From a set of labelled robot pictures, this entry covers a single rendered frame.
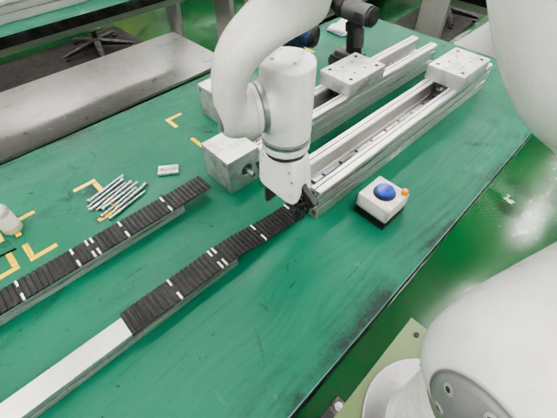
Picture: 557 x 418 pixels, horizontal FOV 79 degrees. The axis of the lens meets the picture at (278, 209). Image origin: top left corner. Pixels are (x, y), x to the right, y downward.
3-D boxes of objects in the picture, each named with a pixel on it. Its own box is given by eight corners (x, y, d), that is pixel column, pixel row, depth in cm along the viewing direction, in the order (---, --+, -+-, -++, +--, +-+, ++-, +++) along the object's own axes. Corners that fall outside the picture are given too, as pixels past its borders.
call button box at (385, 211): (382, 230, 74) (389, 212, 69) (347, 206, 78) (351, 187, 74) (403, 211, 77) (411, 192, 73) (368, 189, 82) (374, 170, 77)
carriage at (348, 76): (346, 107, 95) (351, 85, 89) (317, 91, 100) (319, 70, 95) (380, 86, 102) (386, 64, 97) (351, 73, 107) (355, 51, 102)
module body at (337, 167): (317, 219, 76) (320, 193, 69) (285, 195, 81) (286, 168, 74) (481, 89, 112) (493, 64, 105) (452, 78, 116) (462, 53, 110)
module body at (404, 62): (260, 176, 85) (259, 149, 78) (234, 157, 90) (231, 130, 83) (429, 68, 121) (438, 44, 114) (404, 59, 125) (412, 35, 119)
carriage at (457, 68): (454, 100, 97) (464, 78, 92) (420, 85, 102) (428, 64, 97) (481, 80, 104) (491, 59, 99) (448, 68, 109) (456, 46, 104)
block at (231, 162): (238, 200, 80) (234, 170, 72) (207, 173, 86) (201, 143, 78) (266, 181, 84) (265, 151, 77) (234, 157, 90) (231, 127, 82)
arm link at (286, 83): (267, 154, 54) (319, 140, 56) (264, 76, 44) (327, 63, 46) (249, 125, 59) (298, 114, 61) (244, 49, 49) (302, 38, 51)
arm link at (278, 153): (249, 131, 58) (250, 144, 61) (285, 155, 54) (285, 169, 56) (284, 111, 62) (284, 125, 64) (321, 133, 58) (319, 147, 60)
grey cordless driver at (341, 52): (355, 81, 115) (369, 10, 98) (312, 60, 124) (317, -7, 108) (370, 73, 118) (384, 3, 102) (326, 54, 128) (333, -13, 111)
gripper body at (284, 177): (250, 138, 60) (254, 183, 69) (291, 167, 55) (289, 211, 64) (281, 121, 64) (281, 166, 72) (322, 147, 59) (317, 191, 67)
